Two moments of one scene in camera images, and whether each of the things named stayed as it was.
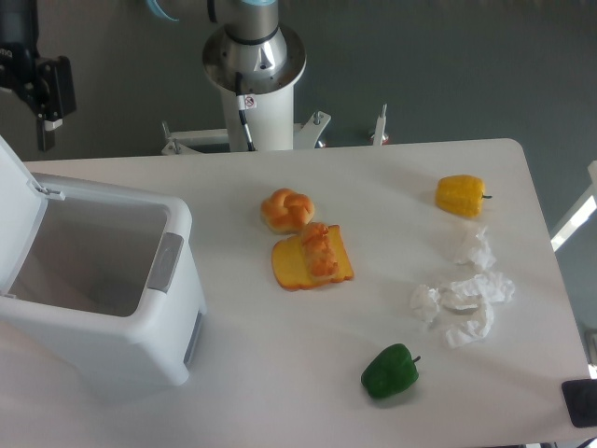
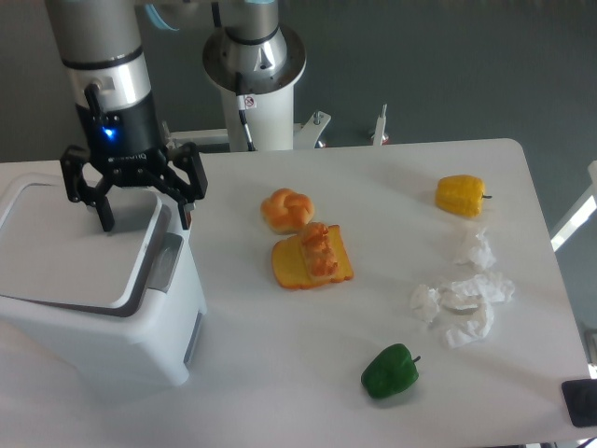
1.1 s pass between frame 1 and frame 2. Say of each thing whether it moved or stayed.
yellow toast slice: stayed
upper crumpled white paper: stayed
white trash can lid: moved
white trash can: moved
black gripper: moved
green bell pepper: stayed
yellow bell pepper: stayed
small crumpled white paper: stayed
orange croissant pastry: stayed
